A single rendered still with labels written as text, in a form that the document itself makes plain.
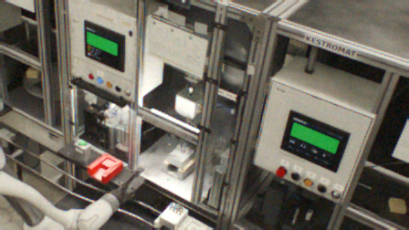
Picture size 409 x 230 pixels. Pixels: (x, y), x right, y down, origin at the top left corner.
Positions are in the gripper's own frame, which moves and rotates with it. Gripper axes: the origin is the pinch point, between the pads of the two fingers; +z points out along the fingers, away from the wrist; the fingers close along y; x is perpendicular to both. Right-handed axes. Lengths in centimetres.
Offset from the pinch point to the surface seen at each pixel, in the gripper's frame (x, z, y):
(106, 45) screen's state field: 36, 18, 53
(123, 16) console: 27, 21, 70
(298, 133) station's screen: -65, 18, 49
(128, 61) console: 24, 21, 47
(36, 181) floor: 131, 47, -112
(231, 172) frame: -38.3, 22.2, 9.7
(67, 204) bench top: 46, -5, -44
